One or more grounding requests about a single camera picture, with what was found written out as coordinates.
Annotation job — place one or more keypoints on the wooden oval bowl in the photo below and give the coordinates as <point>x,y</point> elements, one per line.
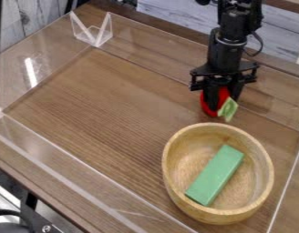
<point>188,151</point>

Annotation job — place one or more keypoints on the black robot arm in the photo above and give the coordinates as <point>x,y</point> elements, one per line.
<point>234,37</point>

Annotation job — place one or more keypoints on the black metal table mount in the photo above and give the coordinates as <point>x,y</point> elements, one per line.
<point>37,223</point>

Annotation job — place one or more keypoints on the clear acrylic corner bracket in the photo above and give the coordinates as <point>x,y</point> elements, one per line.
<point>92,35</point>

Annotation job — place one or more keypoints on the green rectangular block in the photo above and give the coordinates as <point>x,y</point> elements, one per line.
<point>214,176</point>

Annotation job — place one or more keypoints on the red plush strawberry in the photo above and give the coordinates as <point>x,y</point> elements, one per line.
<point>227,106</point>

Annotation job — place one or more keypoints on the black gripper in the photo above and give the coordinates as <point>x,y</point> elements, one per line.
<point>215,92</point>

